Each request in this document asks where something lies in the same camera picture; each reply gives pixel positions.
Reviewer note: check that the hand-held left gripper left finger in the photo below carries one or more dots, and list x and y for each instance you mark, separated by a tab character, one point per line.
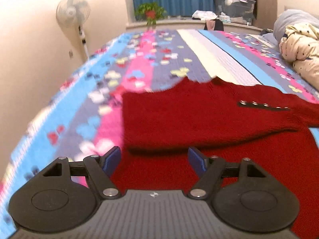
111	159

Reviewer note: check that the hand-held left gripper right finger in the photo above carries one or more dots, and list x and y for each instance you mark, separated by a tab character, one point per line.
197	159

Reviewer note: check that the red knitted sweater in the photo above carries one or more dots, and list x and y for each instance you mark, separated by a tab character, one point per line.
199	119

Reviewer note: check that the white clothes pile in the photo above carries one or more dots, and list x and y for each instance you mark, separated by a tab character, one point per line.
204	15

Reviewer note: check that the floral striped blanket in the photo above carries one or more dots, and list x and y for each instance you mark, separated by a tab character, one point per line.
74	104

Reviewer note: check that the pink and black cloth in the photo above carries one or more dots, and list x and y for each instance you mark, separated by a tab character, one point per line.
213	25

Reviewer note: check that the window sill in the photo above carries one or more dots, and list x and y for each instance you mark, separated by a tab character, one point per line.
174	24

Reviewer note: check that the tissue pack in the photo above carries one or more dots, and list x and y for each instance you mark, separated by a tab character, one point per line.
224	17

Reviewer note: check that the potted green plant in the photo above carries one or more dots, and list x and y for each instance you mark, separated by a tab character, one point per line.
150	12

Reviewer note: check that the star print cream quilt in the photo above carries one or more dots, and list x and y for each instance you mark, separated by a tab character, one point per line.
301	47

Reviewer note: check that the white standing fan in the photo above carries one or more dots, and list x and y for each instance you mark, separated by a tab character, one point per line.
72	10

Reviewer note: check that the large clear storage bin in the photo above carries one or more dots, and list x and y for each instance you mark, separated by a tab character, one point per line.
234	7

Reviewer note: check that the grey pillow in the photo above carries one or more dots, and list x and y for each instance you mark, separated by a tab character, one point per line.
286	20

